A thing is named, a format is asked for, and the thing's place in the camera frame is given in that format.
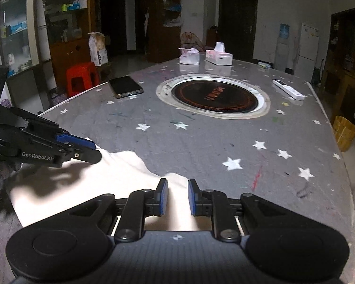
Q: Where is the glass display cabinet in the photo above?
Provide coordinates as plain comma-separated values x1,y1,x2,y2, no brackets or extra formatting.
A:
0,0,92,107

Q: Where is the black smartphone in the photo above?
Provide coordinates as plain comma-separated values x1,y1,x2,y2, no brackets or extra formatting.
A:
108,75,144,99

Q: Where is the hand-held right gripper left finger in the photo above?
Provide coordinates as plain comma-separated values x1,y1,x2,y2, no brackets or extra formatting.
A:
67,179,169,244

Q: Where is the dark wooden door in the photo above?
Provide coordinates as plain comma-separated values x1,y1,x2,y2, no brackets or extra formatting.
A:
218,0,258,62

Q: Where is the purple patterned waste bin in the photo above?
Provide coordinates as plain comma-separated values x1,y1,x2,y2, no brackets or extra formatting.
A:
49,89,68,107

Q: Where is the white paper sack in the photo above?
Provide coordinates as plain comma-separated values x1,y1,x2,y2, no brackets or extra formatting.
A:
88,32,109,66

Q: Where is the round built-in induction cooker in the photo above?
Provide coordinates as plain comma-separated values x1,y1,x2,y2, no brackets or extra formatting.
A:
156,73,270,119

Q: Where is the white refrigerator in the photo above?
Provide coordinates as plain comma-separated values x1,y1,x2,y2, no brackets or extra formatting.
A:
299,23,320,82

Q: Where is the cream fleece garment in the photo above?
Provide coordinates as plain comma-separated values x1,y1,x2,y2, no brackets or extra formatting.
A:
6,138,213,231

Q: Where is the pink white tissue box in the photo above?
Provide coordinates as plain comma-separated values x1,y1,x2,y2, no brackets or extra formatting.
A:
205,42,234,66

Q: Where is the grey star-print tablecloth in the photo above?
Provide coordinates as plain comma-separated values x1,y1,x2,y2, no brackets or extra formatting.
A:
0,58,355,284

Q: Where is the dark wooden bookshelf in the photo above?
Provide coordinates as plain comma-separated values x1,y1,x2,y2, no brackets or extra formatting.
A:
148,0,182,62

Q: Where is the red plastic stool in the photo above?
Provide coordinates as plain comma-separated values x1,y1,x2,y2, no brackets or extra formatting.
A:
66,63,100,98

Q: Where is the yellow woven basket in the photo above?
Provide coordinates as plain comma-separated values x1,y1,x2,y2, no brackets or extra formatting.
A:
333,115,355,152

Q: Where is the white remote control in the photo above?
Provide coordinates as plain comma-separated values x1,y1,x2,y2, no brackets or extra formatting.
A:
272,79,306,101

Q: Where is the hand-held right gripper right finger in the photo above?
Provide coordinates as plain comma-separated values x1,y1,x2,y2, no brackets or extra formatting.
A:
187,179,288,243

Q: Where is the spotted kids play tent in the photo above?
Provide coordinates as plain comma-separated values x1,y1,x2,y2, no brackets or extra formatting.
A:
180,31,213,51

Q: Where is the water dispenser with blue bottle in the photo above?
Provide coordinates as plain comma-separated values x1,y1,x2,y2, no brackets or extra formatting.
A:
275,24,292,71

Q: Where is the dark wooden shelf cabinet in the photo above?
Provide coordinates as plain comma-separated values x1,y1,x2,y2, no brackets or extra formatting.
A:
322,6,355,95

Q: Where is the wooden side desk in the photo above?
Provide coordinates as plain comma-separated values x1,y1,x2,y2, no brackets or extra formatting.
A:
328,71,355,125

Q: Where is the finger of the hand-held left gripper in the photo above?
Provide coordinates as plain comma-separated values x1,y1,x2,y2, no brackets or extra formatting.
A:
55,134,103,165
8,107,70,137

